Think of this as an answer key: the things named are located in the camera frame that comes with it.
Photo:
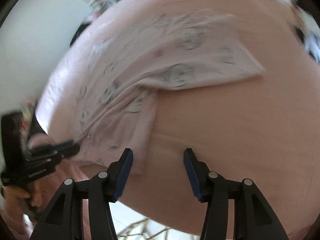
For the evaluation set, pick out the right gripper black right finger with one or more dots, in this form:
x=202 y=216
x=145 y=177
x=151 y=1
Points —
x=254 y=218

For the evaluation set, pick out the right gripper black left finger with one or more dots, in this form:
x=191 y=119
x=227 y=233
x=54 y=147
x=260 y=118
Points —
x=63 y=216

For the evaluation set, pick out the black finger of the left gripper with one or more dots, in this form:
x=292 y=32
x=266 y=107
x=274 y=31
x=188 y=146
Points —
x=67 y=153
x=52 y=148

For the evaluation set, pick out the pink cartoon print pajama pants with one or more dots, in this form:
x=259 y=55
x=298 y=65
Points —
x=117 y=98

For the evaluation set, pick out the person left hand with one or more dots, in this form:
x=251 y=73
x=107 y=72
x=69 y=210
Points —
x=14 y=197

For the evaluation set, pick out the pink fluffy rug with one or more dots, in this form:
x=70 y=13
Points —
x=48 y=185

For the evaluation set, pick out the pink bed sheet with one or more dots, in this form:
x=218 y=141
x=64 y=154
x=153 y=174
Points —
x=265 y=127

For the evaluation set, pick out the black bag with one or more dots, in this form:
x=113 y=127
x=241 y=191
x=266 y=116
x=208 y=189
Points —
x=79 y=31

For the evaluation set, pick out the folded white striped garment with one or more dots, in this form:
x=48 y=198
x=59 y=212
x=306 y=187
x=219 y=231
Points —
x=307 y=31

